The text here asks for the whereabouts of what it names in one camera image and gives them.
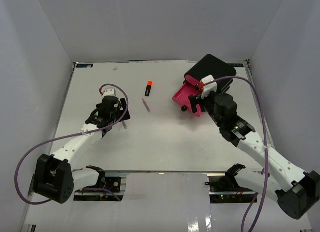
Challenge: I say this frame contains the dark blue table label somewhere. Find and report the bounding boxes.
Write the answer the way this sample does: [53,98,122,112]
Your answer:
[76,63,94,68]

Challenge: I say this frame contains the orange cap black highlighter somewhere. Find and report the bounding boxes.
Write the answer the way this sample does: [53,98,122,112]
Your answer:
[144,80,153,97]

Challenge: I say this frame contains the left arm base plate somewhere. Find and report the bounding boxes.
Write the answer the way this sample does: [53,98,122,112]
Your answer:
[76,176,122,193]

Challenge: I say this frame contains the purple red-tip pen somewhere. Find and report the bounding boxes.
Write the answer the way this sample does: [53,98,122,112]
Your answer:
[142,98,151,113]

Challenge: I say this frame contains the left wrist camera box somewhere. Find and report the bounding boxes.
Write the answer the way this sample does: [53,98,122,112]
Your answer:
[102,87,116,98]

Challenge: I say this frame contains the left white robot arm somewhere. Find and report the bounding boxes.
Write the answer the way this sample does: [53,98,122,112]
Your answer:
[32,95,131,204]

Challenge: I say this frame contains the right dark table label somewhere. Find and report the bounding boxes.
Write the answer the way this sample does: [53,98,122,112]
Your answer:
[229,63,244,68]

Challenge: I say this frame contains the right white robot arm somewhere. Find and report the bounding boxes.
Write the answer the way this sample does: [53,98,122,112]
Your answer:
[188,91,320,220]

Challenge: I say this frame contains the purple slim highlighter pen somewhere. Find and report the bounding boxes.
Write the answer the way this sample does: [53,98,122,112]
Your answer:
[122,121,128,130]

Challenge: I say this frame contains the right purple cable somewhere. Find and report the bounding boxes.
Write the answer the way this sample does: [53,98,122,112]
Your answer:
[203,76,270,232]

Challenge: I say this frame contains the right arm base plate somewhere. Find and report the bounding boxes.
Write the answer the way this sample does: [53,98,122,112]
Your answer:
[205,175,253,193]

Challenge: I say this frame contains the black pink drawer organizer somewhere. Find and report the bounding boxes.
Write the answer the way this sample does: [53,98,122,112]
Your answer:
[172,54,237,117]

